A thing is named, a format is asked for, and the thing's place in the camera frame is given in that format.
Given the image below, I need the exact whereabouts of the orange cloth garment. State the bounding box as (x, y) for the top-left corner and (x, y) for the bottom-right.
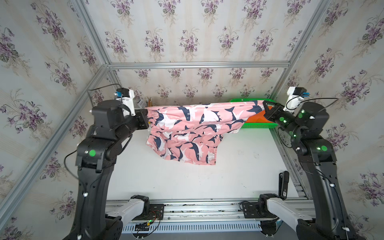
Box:
(246, 105), (272, 124)

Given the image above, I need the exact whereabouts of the pink patterned garment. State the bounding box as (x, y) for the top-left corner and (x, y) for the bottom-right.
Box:
(147, 101), (265, 165)

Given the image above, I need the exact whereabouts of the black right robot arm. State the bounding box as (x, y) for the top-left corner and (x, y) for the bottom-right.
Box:
(263, 101), (362, 240)

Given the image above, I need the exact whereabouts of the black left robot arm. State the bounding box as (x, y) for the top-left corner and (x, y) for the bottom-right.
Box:
(65, 100), (150, 240)

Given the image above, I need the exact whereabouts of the wooden pencils bundle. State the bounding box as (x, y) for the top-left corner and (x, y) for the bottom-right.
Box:
(146, 97), (153, 108)

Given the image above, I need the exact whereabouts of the green plastic basket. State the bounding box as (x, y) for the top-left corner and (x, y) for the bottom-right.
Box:
(230, 98), (278, 129)

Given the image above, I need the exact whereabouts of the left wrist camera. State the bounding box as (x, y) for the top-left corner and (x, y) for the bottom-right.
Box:
(115, 88), (136, 117)

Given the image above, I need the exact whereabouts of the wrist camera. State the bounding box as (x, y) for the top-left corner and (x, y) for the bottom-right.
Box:
(284, 87), (310, 113)
(115, 88), (136, 117)

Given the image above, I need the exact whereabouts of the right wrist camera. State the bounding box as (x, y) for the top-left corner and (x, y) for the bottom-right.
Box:
(284, 87), (310, 113)

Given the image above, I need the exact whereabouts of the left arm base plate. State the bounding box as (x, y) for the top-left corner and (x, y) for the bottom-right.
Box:
(134, 204), (165, 221)

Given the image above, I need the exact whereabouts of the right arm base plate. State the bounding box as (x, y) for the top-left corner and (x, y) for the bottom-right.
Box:
(239, 201), (279, 219)

